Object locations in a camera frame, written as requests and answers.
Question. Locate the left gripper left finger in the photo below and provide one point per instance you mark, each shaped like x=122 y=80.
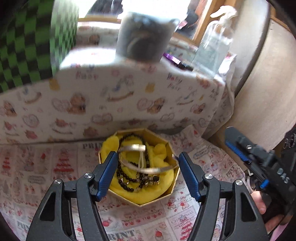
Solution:
x=54 y=218

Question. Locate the baby bear print cushion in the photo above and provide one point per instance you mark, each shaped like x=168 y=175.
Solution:
x=96 y=93

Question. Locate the christmas print bed sheet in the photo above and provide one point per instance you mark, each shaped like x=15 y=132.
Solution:
x=27 y=171

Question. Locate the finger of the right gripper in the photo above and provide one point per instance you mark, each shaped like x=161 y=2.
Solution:
x=238 y=143

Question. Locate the clear plastic container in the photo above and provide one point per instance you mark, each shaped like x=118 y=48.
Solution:
x=216 y=42

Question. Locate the green black checkered box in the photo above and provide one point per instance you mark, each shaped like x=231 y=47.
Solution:
x=36 y=36

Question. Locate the yellow cloth lining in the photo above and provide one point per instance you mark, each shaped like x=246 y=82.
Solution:
x=137 y=187

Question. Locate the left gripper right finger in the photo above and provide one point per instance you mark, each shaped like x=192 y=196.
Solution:
x=241 y=219

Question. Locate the dark grey mug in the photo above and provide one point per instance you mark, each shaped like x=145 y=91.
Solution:
x=144 y=38

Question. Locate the octagonal cardboard box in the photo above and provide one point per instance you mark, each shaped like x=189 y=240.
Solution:
x=153 y=139

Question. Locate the purple lighter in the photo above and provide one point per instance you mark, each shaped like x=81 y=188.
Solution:
x=172 y=59

